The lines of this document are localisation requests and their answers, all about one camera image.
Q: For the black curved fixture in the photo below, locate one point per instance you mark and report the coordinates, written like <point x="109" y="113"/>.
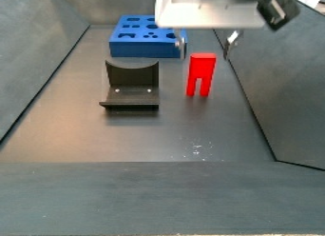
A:
<point x="133" y="87"/>

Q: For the blue foam shape board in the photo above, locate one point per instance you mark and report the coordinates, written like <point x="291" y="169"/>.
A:
<point x="138" y="38"/>

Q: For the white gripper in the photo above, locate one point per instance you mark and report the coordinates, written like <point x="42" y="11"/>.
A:
<point x="207" y="14"/>

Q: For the red square-circle object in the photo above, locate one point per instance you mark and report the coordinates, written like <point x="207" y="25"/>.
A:
<point x="201" y="69"/>

